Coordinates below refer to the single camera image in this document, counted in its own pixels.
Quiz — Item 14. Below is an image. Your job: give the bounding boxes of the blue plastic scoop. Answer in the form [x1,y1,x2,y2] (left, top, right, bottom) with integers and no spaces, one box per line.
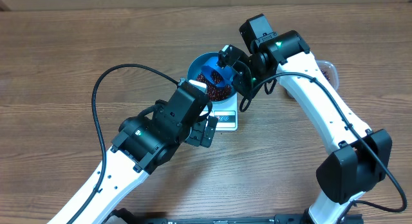
[201,57,233,88]

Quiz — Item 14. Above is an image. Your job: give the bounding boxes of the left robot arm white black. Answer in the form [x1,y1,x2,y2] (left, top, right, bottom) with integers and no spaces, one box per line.
[51,79,218,223]

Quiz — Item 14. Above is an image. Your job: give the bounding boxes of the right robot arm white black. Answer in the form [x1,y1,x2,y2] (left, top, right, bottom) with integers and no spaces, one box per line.
[217,15,392,223]

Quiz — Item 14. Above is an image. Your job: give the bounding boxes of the red beans in bowl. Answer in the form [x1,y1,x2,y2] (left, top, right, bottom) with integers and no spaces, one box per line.
[196,70,232,102]

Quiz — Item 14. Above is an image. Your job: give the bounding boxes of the white kitchen scale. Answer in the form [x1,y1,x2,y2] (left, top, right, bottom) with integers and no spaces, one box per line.
[210,94,238,131]

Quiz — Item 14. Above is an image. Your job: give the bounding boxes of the blue bowl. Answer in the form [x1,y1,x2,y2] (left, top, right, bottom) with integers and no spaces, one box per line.
[187,52,236,98]

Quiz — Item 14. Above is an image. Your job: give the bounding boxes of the clear plastic container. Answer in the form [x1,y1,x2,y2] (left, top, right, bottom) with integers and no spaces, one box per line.
[316,60,339,91]

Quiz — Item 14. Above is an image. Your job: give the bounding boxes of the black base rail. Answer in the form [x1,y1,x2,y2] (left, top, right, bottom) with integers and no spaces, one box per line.
[106,208,364,224]

